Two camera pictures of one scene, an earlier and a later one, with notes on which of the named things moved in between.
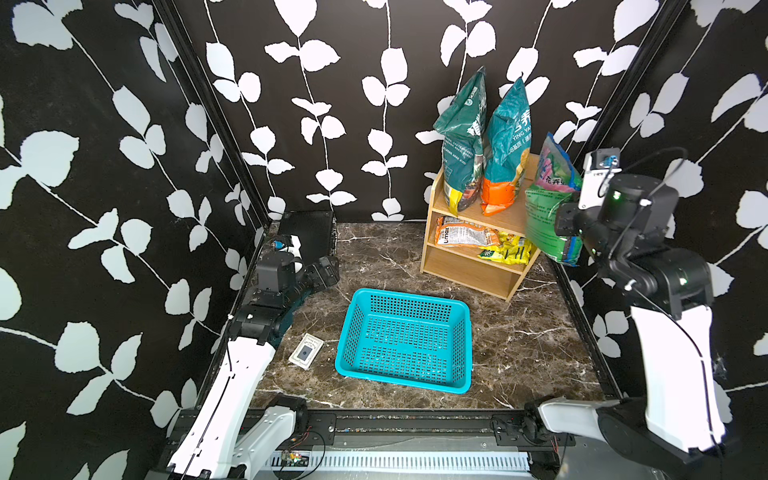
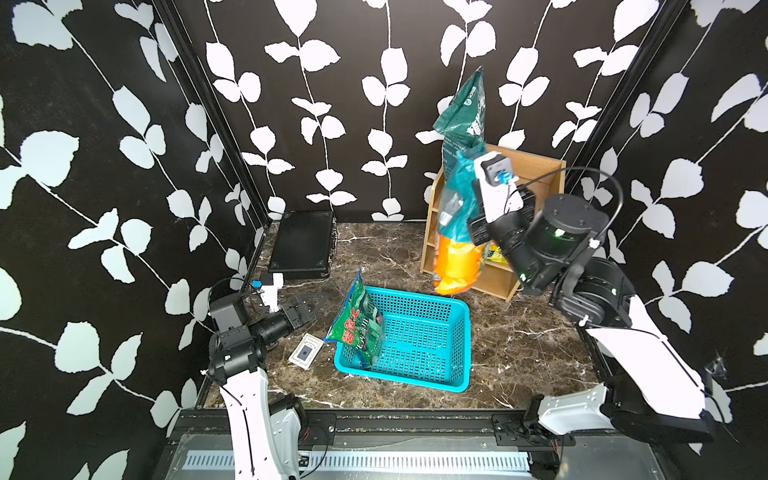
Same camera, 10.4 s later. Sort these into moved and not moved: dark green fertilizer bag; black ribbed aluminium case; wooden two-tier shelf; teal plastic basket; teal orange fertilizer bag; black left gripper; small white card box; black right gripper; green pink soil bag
Moved: black left gripper; green pink soil bag; black right gripper; teal orange fertilizer bag
Not moved: wooden two-tier shelf; small white card box; dark green fertilizer bag; black ribbed aluminium case; teal plastic basket
